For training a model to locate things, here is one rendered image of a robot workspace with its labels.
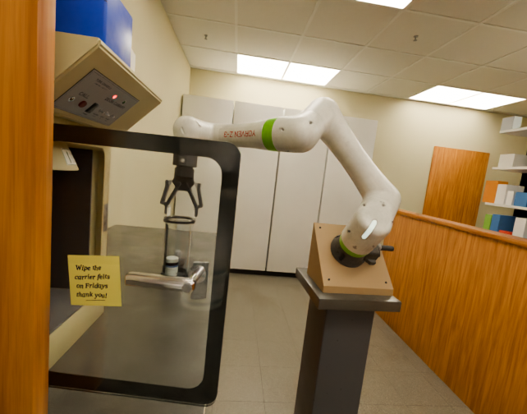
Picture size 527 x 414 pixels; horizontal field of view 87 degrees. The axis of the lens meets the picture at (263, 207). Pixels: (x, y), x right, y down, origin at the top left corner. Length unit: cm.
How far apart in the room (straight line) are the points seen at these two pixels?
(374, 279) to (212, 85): 348
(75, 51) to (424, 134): 467
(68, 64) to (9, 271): 27
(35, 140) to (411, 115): 464
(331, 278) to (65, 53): 98
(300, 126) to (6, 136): 70
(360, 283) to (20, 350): 99
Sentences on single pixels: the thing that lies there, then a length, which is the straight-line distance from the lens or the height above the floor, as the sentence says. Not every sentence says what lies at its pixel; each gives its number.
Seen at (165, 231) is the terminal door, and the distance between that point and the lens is 42.
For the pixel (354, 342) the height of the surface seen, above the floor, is 74.
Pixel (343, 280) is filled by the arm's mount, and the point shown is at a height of 98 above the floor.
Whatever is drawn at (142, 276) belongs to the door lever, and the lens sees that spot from 39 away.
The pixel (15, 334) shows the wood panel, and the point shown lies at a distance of 48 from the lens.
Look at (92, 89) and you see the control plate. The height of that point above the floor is 146.
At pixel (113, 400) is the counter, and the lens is 63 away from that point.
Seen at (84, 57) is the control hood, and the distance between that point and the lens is 49.
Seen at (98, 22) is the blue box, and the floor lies 154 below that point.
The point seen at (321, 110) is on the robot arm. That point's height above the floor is 158.
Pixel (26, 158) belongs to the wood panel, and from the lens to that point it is 41.
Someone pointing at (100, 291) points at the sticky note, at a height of 116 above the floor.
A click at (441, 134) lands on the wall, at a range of 504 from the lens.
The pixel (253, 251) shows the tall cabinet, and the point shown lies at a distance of 369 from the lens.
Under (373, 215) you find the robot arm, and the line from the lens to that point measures 102.
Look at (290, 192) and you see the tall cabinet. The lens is 361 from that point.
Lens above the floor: 135
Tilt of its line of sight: 7 degrees down
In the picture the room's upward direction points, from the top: 6 degrees clockwise
